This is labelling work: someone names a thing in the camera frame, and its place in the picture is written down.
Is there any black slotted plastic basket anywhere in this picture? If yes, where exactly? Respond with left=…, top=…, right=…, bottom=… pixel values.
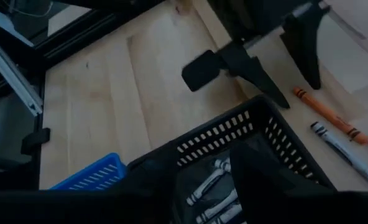
left=126, top=95, right=337, bottom=224

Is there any blue slotted plastic basket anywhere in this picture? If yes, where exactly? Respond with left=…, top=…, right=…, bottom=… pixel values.
left=48, top=152, right=127, bottom=191

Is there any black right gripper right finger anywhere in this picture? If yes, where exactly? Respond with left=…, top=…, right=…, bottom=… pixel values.
left=229, top=142, right=368, bottom=224

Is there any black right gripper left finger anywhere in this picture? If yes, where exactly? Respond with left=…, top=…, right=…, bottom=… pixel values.
left=0, top=142, right=178, bottom=224

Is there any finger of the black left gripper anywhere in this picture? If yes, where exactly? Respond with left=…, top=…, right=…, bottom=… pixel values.
left=279, top=3, right=331, bottom=91
left=180, top=40, right=291, bottom=110

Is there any silver aluminium rail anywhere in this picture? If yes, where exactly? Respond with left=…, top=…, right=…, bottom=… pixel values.
left=0, top=35, right=44, bottom=118

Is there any orange crayon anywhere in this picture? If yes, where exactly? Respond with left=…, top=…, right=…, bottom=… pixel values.
left=292, top=86, right=368, bottom=146

